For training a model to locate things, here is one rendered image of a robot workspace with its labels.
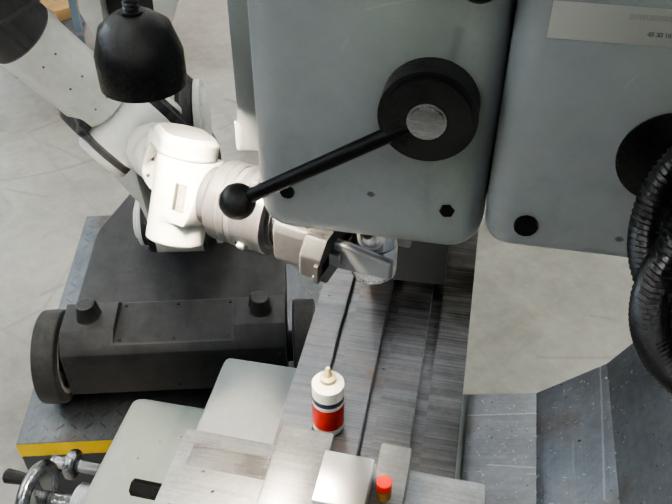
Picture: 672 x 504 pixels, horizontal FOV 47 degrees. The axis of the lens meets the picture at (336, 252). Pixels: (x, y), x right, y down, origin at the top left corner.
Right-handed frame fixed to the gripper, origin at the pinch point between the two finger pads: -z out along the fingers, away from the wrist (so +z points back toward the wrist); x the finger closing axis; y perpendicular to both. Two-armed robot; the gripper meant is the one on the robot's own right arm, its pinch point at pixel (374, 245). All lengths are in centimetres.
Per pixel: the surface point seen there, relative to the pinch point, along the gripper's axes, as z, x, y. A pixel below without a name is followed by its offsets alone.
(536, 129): -14.7, -8.6, -22.2
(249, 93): 10.7, -4.7, -16.8
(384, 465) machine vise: -6.5, -10.2, 20.5
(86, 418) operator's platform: 69, 14, 84
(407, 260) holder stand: 5.9, 29.5, 27.3
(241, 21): 10.9, -4.7, -23.4
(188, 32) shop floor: 213, 260, 127
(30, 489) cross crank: 50, -15, 57
